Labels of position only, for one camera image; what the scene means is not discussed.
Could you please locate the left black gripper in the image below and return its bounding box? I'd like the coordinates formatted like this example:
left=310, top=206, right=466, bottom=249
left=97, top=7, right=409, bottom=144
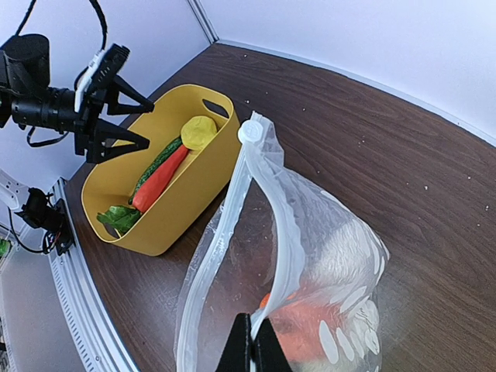
left=74, top=75, right=155, bottom=164

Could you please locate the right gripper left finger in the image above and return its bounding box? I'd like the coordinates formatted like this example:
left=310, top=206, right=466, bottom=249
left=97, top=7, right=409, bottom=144
left=215, top=313, right=252, bottom=372

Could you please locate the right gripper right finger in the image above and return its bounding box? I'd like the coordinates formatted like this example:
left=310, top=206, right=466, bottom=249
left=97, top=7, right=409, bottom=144
left=253, top=319, right=292, bottom=372

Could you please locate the orange toy pumpkin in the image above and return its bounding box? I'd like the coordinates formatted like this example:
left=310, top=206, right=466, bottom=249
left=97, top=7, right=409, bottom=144
left=269, top=302, right=346, bottom=363

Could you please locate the polka dot zip bag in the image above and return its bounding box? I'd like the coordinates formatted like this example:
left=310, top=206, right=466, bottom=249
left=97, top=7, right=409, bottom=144
left=174, top=113, right=382, bottom=371

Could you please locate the white toy radish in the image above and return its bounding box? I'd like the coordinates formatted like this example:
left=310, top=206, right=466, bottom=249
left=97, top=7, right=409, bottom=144
left=316, top=219, right=390, bottom=355

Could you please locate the dark green toy cucumber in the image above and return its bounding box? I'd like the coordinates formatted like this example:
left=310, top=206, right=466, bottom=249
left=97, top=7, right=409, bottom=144
left=128, top=136, right=182, bottom=205

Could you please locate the orange toy carrot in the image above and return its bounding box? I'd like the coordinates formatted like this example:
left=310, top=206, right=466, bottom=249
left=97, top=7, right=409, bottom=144
left=132, top=145, right=188, bottom=213

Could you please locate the yellow toy pepper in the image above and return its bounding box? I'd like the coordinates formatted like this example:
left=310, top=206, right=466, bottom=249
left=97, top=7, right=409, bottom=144
left=181, top=115, right=218, bottom=151

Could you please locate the green toy lettuce leaf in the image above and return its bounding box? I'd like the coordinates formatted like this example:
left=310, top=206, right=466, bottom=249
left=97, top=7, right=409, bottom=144
left=97, top=205, right=142, bottom=236

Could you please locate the yellow plastic basket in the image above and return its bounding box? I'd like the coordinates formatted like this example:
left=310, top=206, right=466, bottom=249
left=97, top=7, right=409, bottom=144
left=81, top=84, right=241, bottom=256

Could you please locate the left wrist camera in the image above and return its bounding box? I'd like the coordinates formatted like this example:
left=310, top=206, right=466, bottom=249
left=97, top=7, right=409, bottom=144
left=74, top=43, right=130, bottom=112

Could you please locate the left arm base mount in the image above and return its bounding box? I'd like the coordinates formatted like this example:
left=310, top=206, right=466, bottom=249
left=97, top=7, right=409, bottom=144
left=15, top=188, right=74, bottom=256

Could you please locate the front aluminium rail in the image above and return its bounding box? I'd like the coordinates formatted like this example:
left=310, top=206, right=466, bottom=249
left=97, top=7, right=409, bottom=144
left=0, top=177, right=140, bottom=372

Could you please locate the left aluminium frame post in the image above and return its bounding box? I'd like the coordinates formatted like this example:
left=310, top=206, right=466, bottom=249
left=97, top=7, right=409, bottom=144
left=187, top=0, right=219, bottom=44

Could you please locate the left black cable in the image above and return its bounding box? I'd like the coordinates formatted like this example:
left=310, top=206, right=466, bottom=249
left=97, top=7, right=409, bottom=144
left=15, top=0, right=109, bottom=53

